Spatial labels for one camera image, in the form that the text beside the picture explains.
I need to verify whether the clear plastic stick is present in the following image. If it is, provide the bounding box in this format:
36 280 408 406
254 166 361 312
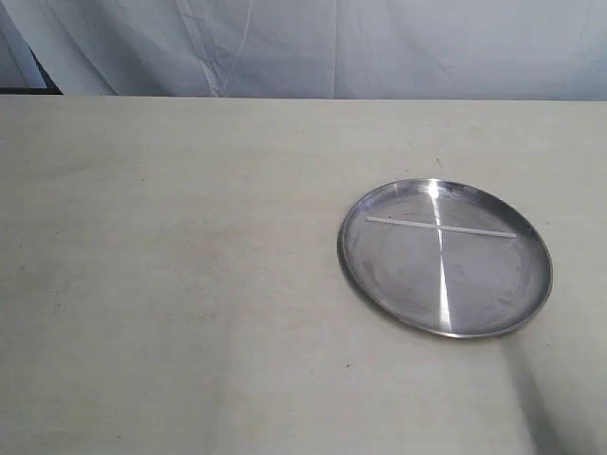
366 216 517 239

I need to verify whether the round stainless steel plate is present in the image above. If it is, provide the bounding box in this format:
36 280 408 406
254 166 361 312
337 178 553 339

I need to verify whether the white backdrop sheet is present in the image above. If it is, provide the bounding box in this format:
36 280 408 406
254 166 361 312
1 1 606 100

